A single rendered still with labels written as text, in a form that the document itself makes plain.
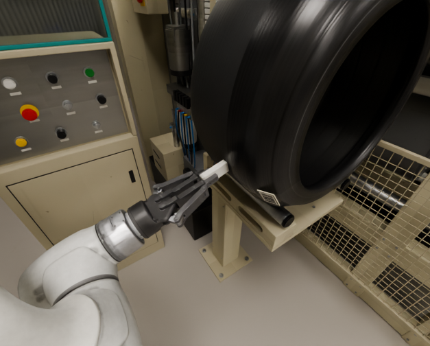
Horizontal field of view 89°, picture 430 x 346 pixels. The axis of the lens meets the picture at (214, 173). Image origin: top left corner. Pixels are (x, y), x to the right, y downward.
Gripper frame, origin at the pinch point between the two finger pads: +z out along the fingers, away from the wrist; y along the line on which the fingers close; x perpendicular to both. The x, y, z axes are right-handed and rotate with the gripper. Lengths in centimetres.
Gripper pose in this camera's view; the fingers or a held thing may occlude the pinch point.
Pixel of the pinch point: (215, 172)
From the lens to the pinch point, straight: 50.7
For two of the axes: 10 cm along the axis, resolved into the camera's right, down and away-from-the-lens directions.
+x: 2.1, 6.7, 7.1
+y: -5.5, -5.2, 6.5
